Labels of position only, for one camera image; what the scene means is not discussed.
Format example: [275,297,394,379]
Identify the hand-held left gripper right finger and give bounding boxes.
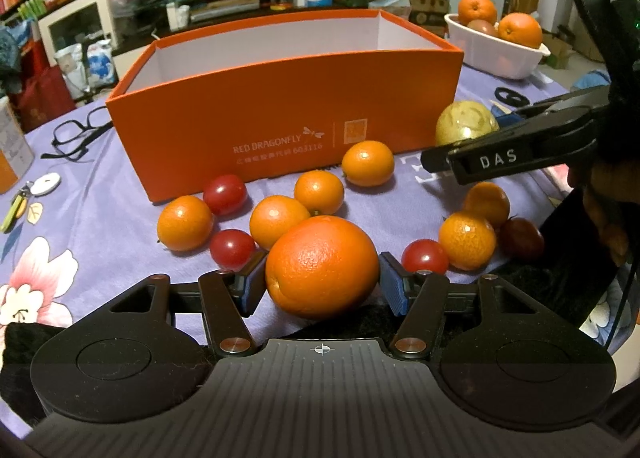
[380,252,541,361]

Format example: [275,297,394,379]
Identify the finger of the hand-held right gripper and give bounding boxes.
[500,86,612,121]
[420,108,602,185]

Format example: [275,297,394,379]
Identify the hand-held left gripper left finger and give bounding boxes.
[107,250,268,358]

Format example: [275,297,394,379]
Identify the small orange tangerine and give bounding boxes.
[439,211,497,271]
[462,182,511,229]
[156,195,215,252]
[249,196,312,251]
[341,140,396,187]
[294,170,346,216]

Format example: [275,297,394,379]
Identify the yellow-green passion fruit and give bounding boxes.
[435,100,500,147]

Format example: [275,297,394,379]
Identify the large orange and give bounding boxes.
[265,215,381,321]

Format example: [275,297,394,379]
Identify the dark red cherry tomato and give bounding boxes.
[500,218,545,259]

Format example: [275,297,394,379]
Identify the orange cardboard box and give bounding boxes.
[105,8,465,203]

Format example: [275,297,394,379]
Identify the person's right hand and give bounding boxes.
[569,160,632,267]

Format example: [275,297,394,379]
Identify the white bowl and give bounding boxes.
[444,12,552,80]

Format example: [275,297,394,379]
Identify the orange in bowl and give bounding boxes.
[457,0,498,28]
[498,12,543,49]

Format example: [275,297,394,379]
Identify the brown passion fruit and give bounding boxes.
[467,18,499,38]

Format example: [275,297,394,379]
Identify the purple floral tablecloth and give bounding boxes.
[0,52,640,441]

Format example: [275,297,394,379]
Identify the white round tag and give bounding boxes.
[31,173,62,197]

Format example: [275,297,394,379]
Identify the black eyeglasses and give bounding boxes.
[40,106,116,161]

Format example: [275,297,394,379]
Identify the white plastic bag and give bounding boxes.
[54,40,117,88]

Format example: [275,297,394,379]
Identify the white and orange canister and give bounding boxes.
[0,96,36,195]

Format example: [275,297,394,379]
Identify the silver media player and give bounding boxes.
[190,0,261,22]

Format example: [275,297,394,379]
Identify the red bag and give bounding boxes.
[20,65,76,119]

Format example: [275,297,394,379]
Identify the white cabinet with glass door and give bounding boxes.
[37,0,119,69]

